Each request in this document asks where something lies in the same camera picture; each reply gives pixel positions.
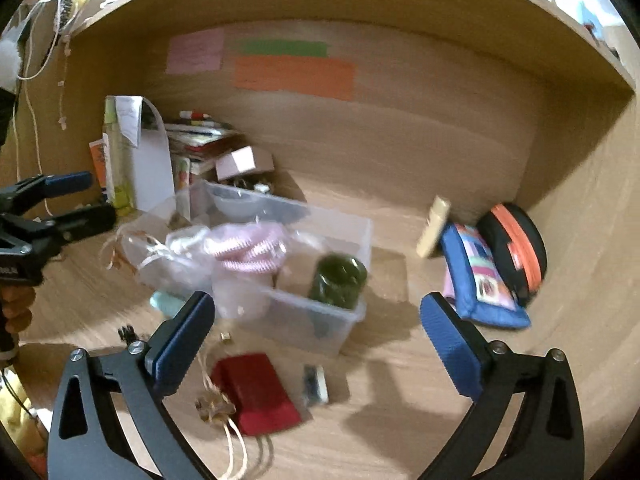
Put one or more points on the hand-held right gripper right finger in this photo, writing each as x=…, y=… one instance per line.
x=450, y=350

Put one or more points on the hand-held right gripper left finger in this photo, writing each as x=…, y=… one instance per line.
x=182, y=345

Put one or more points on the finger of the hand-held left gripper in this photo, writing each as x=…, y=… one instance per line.
x=80, y=222
x=65, y=182

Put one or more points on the pink knitted cloth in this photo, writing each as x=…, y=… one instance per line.
x=250, y=247

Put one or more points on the clear plastic storage bin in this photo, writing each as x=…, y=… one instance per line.
x=300, y=305

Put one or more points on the blue staples box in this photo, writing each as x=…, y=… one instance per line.
x=316, y=385

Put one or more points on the wooden desktop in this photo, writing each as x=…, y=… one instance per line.
x=380, y=410

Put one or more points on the person's left hand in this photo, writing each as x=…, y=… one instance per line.
x=17, y=315

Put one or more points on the orange carton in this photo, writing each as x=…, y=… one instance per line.
x=99, y=162

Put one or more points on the teal small bottle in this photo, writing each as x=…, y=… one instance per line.
x=167, y=304

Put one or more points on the yellow-green spray bottle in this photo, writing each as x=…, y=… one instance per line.
x=119, y=170

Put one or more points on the blue pencil case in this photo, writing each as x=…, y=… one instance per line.
x=480, y=280

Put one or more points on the red pouch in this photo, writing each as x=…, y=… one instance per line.
x=255, y=395

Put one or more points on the folded white paper sheet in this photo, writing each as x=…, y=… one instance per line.
x=152, y=170

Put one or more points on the fruit print box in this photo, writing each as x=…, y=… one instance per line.
x=182, y=177

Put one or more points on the cream tube bottle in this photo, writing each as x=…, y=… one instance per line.
x=434, y=227

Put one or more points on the black case with orange zipper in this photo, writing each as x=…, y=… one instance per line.
x=525, y=245

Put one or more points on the green glass jar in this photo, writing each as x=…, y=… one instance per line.
x=337, y=282

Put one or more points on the stack of books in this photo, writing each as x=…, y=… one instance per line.
x=200, y=137

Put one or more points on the clear glass bowl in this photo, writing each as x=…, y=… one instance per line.
x=235, y=206

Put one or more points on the yellow cloth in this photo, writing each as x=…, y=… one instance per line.
x=20, y=420

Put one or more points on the small white cardboard box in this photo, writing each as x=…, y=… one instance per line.
x=240, y=162

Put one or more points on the pink paper note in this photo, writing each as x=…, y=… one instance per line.
x=195, y=51

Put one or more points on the orange paper note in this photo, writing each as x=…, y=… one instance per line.
x=295, y=78

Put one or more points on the green paper note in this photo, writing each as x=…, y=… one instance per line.
x=282, y=48

